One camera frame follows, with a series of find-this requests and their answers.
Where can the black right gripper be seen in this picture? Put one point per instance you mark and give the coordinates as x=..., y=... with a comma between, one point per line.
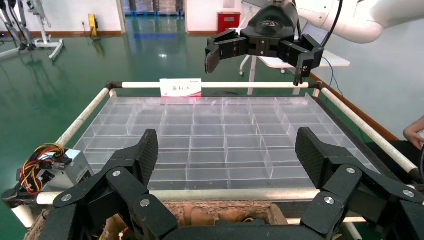
x=271, y=26

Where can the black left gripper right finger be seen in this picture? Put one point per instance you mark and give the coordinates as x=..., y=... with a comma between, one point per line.
x=331, y=165

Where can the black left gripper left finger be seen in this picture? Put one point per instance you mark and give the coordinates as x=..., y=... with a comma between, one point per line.
x=132, y=165

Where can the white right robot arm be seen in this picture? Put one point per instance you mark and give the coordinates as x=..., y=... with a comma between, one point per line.
x=361, y=20

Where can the bare person hand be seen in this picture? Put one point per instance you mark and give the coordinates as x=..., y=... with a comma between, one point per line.
x=414, y=132

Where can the red cabinet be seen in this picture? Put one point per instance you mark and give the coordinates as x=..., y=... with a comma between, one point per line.
x=228, y=22

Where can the black laptop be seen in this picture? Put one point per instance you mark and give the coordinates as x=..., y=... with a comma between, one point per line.
x=311, y=32

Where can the white desk on castors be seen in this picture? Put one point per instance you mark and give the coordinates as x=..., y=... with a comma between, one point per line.
x=331, y=61

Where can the clear acrylic divider tray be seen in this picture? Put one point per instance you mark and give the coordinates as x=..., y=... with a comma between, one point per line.
x=212, y=139

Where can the brown cardboard box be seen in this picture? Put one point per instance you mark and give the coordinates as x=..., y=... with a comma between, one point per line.
x=205, y=215

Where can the white red sign card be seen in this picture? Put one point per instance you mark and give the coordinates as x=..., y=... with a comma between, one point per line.
x=180, y=87

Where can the blue pallet row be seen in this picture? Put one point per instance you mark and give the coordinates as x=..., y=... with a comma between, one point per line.
x=155, y=10

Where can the yellow floor object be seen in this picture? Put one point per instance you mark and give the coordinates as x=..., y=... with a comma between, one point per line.
x=92, y=24

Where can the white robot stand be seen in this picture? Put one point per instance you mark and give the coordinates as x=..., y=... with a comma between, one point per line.
x=43, y=30

